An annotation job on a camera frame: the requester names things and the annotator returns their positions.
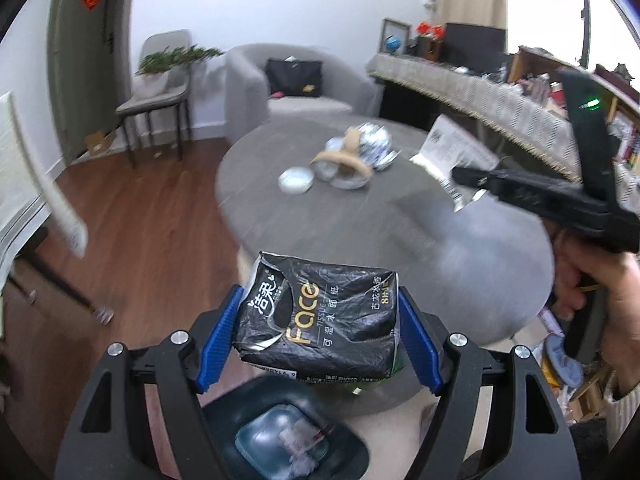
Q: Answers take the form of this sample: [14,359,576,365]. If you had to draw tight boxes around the dark teal waste bin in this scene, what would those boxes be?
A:
[200,375,371,480]

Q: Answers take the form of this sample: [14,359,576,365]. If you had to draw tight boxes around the white patterned tablecloth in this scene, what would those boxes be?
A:
[0,90,89,281]

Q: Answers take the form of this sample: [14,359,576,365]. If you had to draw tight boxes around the grey dining chair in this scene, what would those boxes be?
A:
[115,29,194,169]

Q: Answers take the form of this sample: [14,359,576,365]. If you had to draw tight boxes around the round dark stone table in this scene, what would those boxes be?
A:
[215,112,556,418]

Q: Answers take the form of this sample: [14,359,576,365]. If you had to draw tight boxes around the black table leg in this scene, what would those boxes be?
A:
[16,246,114,325]

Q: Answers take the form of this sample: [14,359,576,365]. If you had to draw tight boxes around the person's right forearm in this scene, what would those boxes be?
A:
[602,355,640,457]

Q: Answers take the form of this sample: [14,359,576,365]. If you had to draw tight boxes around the small red flags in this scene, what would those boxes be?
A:
[415,20,446,40]

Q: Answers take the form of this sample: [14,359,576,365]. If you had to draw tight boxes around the picture frame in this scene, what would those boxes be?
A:
[380,18,411,55]

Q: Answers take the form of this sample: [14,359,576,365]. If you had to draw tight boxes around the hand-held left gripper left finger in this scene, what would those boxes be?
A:
[54,285,245,480]

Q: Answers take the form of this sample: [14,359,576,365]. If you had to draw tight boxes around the black monitor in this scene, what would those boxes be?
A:
[442,22,506,74]

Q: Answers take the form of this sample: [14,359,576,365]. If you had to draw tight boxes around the fringed patterned desk cloth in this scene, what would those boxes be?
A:
[366,52,640,203]

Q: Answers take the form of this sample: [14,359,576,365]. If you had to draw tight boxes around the person's right hand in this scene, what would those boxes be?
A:
[552,242,640,368]

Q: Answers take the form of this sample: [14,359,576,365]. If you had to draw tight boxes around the brown cardboard tape roll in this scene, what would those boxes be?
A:
[310,129,374,182]

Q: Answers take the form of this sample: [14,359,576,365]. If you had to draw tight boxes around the cardboard box by door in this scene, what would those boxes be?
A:
[83,129,119,157]

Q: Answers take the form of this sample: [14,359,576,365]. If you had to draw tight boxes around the wooden bookshelf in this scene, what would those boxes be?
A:
[506,45,640,173]

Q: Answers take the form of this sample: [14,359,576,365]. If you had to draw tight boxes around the grey armchair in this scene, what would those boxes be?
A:
[223,43,385,147]

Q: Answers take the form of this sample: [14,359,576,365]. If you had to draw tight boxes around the white paper sheet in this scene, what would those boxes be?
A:
[409,114,501,212]

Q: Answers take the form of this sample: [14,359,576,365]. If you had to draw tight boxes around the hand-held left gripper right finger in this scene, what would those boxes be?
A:
[398,287,583,480]

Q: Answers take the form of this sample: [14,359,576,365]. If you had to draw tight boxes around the potted green plant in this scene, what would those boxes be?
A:
[135,45,224,78]

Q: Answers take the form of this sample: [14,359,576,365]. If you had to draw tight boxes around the crumpled silver foil ball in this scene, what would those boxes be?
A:
[356,121,402,172]

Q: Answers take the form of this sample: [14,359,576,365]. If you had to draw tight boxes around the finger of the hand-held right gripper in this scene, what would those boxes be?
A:
[452,166,551,211]

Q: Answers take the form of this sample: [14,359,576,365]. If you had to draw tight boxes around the black flat bag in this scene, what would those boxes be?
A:
[264,57,324,99]

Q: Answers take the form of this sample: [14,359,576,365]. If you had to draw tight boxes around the black tissue packet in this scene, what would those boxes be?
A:
[232,251,401,383]

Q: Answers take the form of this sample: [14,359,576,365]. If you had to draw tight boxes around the grey-green door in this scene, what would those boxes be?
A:
[46,0,140,167]

